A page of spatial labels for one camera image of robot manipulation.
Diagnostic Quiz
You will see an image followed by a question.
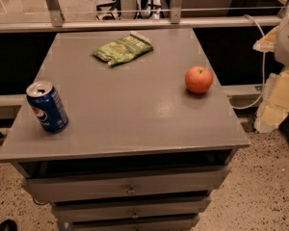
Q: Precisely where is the blue pepsi can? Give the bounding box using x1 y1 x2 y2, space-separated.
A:
26 81 68 133

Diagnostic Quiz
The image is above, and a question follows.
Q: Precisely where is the white cable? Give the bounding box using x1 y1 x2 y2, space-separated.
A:
231 13 268 111

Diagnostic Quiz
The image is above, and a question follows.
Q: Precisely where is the green jalapeno chip bag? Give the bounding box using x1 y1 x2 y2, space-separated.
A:
92 31 153 67

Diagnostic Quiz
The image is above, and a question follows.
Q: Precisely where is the red orange apple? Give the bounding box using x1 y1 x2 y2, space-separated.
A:
185 65 213 94

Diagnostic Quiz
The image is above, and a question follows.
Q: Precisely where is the black shoe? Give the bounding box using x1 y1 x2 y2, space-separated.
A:
0 219 17 231

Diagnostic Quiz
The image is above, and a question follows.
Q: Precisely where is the black office chair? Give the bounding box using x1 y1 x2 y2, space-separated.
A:
95 0 121 20

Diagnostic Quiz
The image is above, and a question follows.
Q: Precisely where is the grey drawer cabinet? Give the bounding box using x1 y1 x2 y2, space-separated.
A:
0 29 249 231

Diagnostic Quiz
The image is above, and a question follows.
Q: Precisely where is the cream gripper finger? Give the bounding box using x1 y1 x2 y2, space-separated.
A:
254 66 289 133
252 26 278 53

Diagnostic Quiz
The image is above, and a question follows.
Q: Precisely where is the metal railing frame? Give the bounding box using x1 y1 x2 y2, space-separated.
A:
0 0 289 33

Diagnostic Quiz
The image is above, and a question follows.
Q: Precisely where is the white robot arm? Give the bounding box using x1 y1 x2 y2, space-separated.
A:
253 11 289 133

